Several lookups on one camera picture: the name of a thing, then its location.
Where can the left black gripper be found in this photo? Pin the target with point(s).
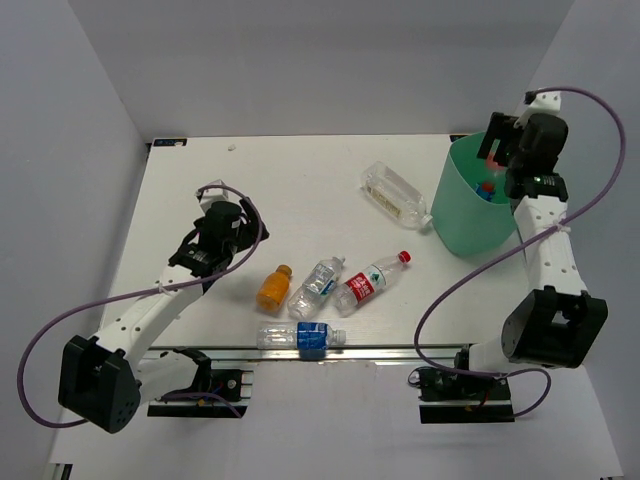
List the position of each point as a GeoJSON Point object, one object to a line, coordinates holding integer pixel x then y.
{"type": "Point", "coordinates": [249, 229]}

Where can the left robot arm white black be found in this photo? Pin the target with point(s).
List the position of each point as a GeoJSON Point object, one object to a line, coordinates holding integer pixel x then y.
{"type": "Point", "coordinates": [105, 378]}

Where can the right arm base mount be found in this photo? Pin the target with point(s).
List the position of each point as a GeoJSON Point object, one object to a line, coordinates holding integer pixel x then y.
{"type": "Point", "coordinates": [446, 398]}

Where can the clear bottle red white label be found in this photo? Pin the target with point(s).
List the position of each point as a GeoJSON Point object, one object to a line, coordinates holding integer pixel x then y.
{"type": "Point", "coordinates": [369, 282]}

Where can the clear bottle dark blue label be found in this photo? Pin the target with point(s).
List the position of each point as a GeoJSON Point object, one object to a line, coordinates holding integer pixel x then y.
{"type": "Point", "coordinates": [302, 336]}

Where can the green plastic bin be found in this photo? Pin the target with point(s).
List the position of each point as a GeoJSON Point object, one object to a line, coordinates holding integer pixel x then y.
{"type": "Point", "coordinates": [467, 224]}

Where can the orange juice bottle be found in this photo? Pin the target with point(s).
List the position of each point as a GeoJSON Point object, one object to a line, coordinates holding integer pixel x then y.
{"type": "Point", "coordinates": [274, 289]}

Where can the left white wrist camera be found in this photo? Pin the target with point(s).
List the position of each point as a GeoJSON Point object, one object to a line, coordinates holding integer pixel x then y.
{"type": "Point", "coordinates": [212, 193]}

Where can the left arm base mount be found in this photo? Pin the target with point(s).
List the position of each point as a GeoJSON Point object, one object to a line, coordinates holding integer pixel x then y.
{"type": "Point", "coordinates": [186, 383]}

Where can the small clear bottle red label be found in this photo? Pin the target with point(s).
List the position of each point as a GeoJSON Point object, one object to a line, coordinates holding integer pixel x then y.
{"type": "Point", "coordinates": [493, 167]}

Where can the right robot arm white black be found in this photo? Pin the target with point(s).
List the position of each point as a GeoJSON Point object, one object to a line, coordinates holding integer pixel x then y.
{"type": "Point", "coordinates": [556, 324]}

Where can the clear bottle blue green label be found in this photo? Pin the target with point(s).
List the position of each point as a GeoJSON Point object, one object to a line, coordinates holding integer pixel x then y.
{"type": "Point", "coordinates": [309, 298]}

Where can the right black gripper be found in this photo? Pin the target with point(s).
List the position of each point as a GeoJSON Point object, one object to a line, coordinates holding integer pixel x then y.
{"type": "Point", "coordinates": [504, 125]}

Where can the large clear square bottle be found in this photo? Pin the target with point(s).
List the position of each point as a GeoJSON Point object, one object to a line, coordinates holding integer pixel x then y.
{"type": "Point", "coordinates": [395, 196]}

